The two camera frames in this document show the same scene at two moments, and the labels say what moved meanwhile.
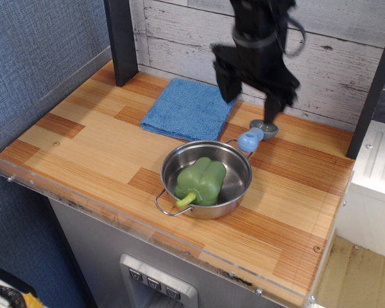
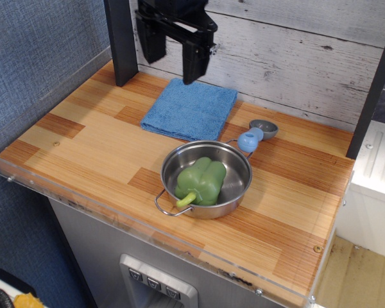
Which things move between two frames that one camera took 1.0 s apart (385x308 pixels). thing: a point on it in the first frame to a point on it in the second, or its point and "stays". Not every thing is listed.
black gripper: x=262 y=69 to x=183 y=20
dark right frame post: x=374 y=95 stays
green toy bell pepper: x=201 y=181 stays
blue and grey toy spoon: x=249 y=140 stays
